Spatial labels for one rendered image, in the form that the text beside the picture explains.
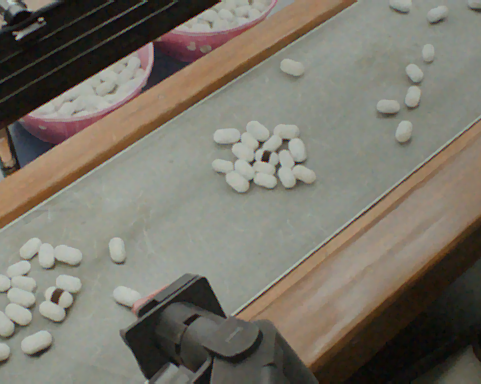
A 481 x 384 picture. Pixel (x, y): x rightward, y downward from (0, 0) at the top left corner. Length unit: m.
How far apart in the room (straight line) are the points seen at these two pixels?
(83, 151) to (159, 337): 0.41
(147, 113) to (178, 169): 0.10
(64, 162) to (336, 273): 0.40
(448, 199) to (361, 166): 0.13
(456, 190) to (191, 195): 0.35
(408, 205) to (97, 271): 0.41
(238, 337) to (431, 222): 0.47
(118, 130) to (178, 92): 0.11
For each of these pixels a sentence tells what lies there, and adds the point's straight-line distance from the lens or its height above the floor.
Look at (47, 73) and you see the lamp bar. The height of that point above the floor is 1.07.
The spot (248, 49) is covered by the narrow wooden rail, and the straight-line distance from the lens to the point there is 1.18.
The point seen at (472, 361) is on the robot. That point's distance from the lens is 1.25.
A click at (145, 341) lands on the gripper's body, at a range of 0.72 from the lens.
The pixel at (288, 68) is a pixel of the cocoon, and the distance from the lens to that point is 1.16.
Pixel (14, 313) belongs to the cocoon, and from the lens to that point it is 0.91.
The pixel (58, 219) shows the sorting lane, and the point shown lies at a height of 0.74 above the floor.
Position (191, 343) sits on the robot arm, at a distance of 0.65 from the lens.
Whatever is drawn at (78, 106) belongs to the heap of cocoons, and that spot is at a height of 0.74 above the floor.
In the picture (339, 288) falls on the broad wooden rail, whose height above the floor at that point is 0.76.
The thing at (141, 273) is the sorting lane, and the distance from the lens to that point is 0.94.
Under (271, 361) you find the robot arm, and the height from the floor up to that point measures 1.04.
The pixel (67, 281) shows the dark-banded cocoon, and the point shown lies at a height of 0.76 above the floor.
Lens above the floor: 1.54
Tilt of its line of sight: 54 degrees down
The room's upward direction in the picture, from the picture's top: 4 degrees counter-clockwise
